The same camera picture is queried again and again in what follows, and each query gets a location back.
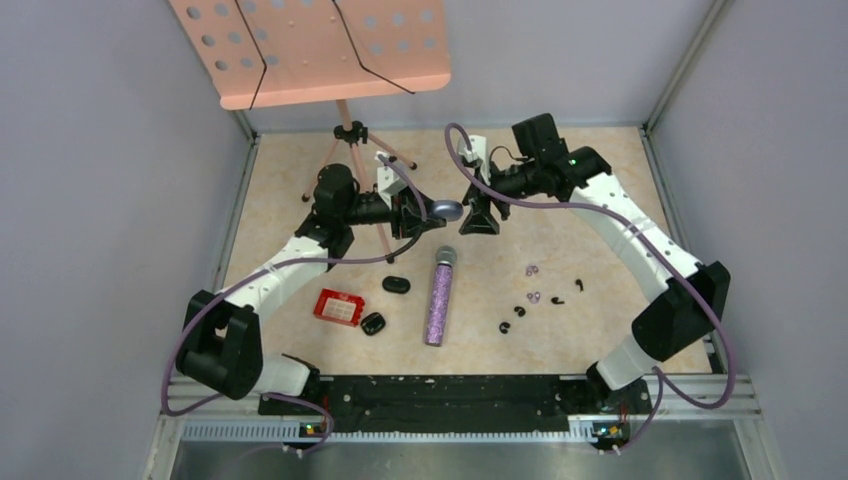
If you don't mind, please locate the purple cable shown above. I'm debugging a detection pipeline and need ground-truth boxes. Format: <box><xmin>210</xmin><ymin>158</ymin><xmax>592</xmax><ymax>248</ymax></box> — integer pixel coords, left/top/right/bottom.
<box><xmin>160</xmin><ymin>156</ymin><xmax>429</xmax><ymax>458</ymax></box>
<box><xmin>443</xmin><ymin>123</ymin><xmax>738</xmax><ymax>455</ymax></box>

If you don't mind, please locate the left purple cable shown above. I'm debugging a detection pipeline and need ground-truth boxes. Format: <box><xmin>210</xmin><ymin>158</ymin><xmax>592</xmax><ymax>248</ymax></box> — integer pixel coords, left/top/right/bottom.
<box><xmin>160</xmin><ymin>156</ymin><xmax>429</xmax><ymax>458</ymax></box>

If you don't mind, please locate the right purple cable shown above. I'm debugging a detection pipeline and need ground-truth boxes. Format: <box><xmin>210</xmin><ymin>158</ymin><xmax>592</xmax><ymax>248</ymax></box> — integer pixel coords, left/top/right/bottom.
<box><xmin>443</xmin><ymin>123</ymin><xmax>738</xmax><ymax>455</ymax></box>

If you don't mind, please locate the purple earbud charging case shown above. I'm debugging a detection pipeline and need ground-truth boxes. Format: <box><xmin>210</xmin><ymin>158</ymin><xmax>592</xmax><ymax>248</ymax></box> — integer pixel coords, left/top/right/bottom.
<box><xmin>428</xmin><ymin>199</ymin><xmax>464</xmax><ymax>222</ymax></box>

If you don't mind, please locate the red plastic box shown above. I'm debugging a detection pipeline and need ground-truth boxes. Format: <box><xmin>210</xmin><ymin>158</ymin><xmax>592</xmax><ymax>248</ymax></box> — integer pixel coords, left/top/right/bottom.
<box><xmin>313</xmin><ymin>288</ymin><xmax>365</xmax><ymax>327</ymax></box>

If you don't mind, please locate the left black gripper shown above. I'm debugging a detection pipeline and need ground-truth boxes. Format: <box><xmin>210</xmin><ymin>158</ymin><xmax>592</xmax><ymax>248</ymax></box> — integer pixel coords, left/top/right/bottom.
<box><xmin>342</xmin><ymin>179</ymin><xmax>446</xmax><ymax>239</ymax></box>

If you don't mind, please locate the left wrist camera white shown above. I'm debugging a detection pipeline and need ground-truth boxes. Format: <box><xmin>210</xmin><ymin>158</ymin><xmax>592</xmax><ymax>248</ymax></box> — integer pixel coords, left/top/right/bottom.
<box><xmin>375</xmin><ymin>150</ymin><xmax>407</xmax><ymax>198</ymax></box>

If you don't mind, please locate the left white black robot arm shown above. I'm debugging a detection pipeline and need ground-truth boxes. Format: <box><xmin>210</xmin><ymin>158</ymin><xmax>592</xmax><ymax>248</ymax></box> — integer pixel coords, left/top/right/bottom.
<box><xmin>174</xmin><ymin>163</ymin><xmax>463</xmax><ymax>414</ymax></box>

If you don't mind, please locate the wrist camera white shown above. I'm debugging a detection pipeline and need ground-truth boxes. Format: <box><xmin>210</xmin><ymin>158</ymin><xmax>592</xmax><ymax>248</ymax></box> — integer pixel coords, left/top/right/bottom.
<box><xmin>457</xmin><ymin>135</ymin><xmax>491</xmax><ymax>185</ymax></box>
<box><xmin>375</xmin><ymin>150</ymin><xmax>407</xmax><ymax>198</ymax></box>

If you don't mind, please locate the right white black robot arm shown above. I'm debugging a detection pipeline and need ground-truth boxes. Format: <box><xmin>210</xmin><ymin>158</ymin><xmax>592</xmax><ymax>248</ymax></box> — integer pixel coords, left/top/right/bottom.
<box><xmin>445</xmin><ymin>113</ymin><xmax>730</xmax><ymax>412</ymax></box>

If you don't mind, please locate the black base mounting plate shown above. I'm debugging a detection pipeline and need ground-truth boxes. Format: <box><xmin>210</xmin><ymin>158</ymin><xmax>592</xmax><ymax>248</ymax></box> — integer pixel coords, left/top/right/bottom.
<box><xmin>256</xmin><ymin>374</ymin><xmax>652</xmax><ymax>435</ymax></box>

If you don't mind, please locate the purple glitter microphone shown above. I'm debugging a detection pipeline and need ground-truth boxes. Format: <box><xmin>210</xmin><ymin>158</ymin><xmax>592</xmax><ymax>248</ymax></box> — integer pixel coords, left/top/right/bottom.
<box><xmin>424</xmin><ymin>246</ymin><xmax>458</xmax><ymax>347</ymax></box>

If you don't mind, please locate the pink music stand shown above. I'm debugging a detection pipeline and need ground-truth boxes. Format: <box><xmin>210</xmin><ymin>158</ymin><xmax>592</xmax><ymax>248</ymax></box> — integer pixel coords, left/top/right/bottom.
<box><xmin>167</xmin><ymin>0</ymin><xmax>453</xmax><ymax>265</ymax></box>

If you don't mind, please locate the closed black earbud case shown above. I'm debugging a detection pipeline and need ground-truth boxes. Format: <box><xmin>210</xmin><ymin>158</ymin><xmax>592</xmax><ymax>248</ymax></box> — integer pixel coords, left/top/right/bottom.
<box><xmin>381</xmin><ymin>275</ymin><xmax>411</xmax><ymax>295</ymax></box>

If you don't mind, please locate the open black earbud case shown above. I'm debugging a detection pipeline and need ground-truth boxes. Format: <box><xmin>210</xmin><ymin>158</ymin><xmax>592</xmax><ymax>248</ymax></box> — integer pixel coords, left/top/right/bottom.
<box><xmin>360</xmin><ymin>312</ymin><xmax>387</xmax><ymax>336</ymax></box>

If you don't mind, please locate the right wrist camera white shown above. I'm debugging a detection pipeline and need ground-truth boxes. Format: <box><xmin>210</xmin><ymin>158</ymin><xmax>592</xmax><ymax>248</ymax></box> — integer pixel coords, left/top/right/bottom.
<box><xmin>457</xmin><ymin>135</ymin><xmax>491</xmax><ymax>185</ymax></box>

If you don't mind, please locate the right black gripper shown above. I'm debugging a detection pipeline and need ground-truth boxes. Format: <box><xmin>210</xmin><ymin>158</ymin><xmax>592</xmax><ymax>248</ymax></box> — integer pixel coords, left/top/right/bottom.
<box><xmin>460</xmin><ymin>158</ymin><xmax>541</xmax><ymax>235</ymax></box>

